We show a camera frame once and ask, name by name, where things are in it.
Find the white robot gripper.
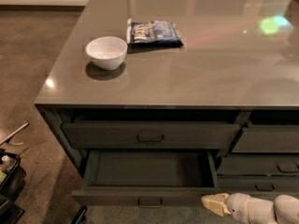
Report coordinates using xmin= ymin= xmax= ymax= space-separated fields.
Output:
xmin=201 ymin=193 xmax=250 ymax=224

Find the drawer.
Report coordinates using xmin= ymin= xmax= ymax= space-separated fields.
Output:
xmin=218 ymin=175 xmax=299 ymax=193
xmin=72 ymin=151 xmax=219 ymax=208
xmin=217 ymin=156 xmax=299 ymax=175
xmin=232 ymin=124 xmax=299 ymax=153
xmin=62 ymin=121 xmax=240 ymax=148

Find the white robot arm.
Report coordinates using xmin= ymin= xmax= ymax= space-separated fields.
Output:
xmin=201 ymin=193 xmax=299 ymax=224

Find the grey counter cabinet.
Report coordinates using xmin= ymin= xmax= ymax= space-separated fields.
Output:
xmin=36 ymin=0 xmax=299 ymax=172

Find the blue snack bag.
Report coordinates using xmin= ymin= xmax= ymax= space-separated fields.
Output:
xmin=126 ymin=19 xmax=183 ymax=48

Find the white ceramic bowl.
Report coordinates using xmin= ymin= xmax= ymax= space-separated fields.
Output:
xmin=85 ymin=36 xmax=128 ymax=70

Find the black cart with items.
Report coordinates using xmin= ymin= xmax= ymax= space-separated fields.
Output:
xmin=0 ymin=149 xmax=26 ymax=224

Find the metal rod on floor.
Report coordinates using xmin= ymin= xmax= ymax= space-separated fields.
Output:
xmin=0 ymin=121 xmax=30 ymax=147

